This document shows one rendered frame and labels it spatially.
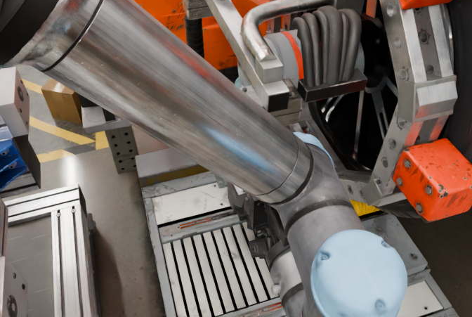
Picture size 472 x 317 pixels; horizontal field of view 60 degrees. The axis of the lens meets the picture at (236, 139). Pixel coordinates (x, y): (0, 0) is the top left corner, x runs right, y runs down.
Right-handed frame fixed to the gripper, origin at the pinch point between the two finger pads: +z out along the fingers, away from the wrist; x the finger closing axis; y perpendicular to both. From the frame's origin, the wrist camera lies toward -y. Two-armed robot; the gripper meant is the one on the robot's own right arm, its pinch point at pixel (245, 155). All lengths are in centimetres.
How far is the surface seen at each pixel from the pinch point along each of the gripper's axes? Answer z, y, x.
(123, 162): 78, -77, 25
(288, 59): 12.7, 7.5, -11.9
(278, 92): -3.9, 15.0, -3.0
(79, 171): 84, -83, 44
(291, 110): -2.5, 10.0, -5.8
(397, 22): -1.1, 20.5, -20.5
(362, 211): 2.3, -31.0, -29.8
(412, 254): 1, -60, -53
